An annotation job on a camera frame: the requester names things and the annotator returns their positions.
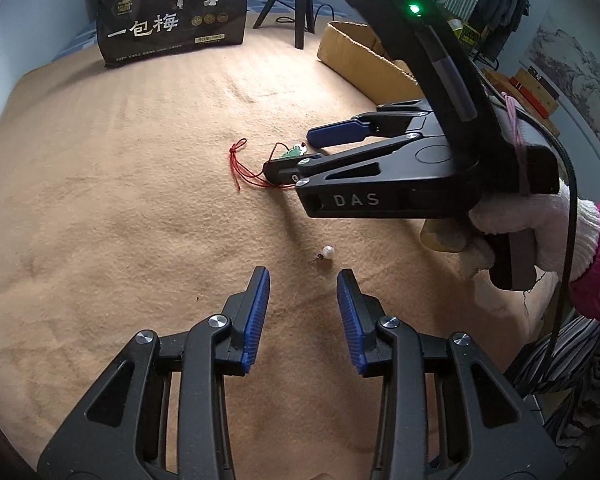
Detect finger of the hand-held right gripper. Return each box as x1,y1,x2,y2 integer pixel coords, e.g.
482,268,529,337
306,100,435,150
263,132,423,189

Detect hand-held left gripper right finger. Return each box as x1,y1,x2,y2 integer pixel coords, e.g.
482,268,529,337
336,268,566,480

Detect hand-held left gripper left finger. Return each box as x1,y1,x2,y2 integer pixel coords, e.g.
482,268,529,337
36,266,271,480

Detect green pendant with red cord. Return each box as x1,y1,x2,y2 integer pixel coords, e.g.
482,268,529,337
228,137,311,192

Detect cardboard box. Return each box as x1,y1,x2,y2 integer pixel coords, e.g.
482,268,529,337
317,20,427,107

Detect person's right hand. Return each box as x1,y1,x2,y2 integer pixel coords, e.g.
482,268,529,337
458,182,600,285

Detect pink elastic band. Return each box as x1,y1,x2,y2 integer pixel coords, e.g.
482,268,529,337
501,91,531,197

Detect black tripod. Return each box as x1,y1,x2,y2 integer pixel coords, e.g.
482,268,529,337
252,0,316,50

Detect black clothes rack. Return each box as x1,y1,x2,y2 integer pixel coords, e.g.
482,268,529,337
436,0,531,72

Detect wooden board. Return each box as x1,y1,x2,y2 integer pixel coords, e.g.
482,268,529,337
514,65,562,107

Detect yellow box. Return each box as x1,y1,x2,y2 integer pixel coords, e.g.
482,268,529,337
449,18,483,47

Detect black printed snack bag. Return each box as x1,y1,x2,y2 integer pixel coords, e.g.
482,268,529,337
95,0,249,69

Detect dark hanging clothes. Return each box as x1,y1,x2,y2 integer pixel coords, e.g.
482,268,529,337
474,0,531,62

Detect striped black white clothing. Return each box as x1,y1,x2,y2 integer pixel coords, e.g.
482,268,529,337
504,314,600,462

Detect black ring light cable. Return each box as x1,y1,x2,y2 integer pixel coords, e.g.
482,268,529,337
275,4,337,24

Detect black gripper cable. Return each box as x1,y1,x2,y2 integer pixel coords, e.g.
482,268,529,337
504,109,580,387

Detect landscape wall poster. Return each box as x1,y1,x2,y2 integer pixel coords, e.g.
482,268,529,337
522,7,600,153

